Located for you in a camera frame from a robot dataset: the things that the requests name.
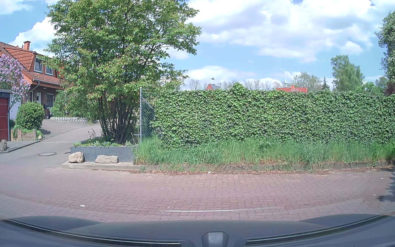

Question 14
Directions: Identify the low stone garden wall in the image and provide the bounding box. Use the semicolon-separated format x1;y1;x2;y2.
49;117;89;124

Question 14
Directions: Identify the grey stone planter wall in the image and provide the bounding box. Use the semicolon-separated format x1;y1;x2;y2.
70;145;136;163

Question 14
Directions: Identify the large green multi-stemmed tree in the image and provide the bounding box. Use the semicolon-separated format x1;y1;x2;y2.
40;0;202;145

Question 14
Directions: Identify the pale boulder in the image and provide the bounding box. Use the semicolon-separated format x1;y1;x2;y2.
95;155;119;164
68;152;85;164

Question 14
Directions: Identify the lilac bush in bloom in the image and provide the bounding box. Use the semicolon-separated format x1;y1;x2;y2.
0;54;31;110

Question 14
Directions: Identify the grey paved pavement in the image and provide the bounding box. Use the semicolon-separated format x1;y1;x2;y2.
0;139;40;157

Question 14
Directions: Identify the tall ivy-covered hedge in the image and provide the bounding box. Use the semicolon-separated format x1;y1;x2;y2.
152;83;395;149

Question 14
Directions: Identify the round green bush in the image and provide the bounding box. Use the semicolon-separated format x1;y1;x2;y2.
14;101;45;132

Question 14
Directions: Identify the red brick house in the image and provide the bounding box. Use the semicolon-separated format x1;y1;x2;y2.
0;39;64;119

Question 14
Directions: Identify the group of green trees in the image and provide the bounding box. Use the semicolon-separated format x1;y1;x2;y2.
291;2;395;98

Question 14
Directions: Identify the red-roofed building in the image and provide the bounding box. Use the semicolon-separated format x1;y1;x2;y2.
276;85;308;94

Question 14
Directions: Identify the chain-link fence with post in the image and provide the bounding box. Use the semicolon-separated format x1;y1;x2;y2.
139;87;157;142

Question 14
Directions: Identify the grass verge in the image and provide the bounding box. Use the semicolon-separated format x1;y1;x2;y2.
133;135;395;172

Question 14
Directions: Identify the red brick paved road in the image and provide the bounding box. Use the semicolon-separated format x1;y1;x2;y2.
0;119;395;223

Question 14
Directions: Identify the car's own bonnet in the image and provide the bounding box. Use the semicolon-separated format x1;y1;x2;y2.
0;213;395;247

